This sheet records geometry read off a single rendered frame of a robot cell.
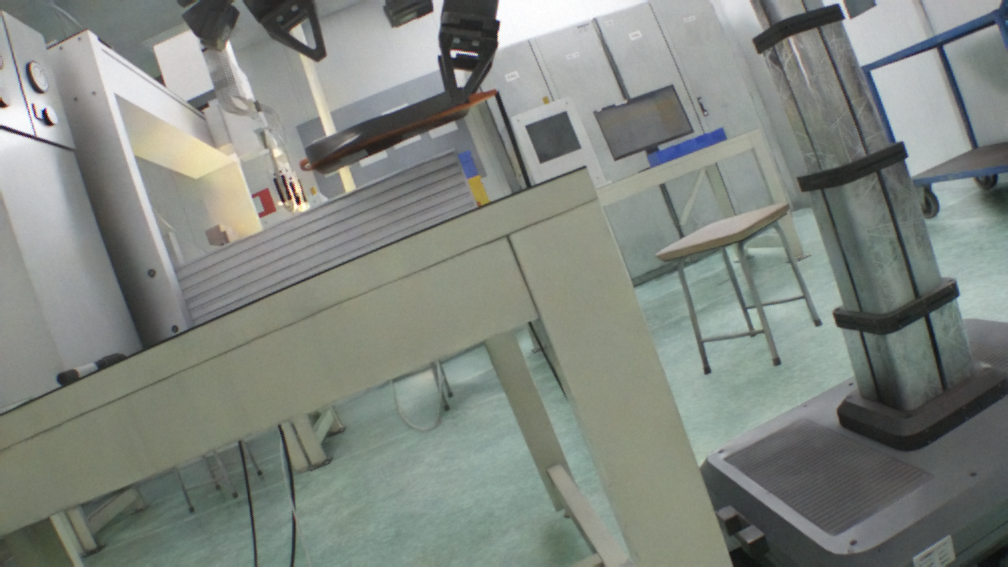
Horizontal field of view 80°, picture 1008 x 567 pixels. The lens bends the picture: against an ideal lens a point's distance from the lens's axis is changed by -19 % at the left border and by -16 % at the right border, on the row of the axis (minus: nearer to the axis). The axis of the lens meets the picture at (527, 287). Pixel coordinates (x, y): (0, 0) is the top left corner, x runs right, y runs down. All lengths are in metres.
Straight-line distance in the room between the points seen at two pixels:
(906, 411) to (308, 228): 0.85
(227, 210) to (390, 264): 1.25
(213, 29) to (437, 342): 0.51
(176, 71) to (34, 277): 0.94
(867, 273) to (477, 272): 0.61
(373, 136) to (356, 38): 4.83
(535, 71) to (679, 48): 1.11
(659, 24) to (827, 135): 4.52
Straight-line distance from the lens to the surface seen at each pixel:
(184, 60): 1.66
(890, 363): 1.02
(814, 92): 0.98
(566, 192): 0.54
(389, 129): 0.79
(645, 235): 5.12
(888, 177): 1.00
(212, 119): 1.59
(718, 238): 2.30
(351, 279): 0.53
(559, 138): 3.81
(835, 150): 0.98
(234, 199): 1.75
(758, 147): 3.94
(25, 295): 0.79
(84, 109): 1.07
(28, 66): 0.98
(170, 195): 5.69
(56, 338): 0.78
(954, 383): 1.08
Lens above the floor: 0.73
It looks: 5 degrees down
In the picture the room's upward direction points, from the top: 22 degrees counter-clockwise
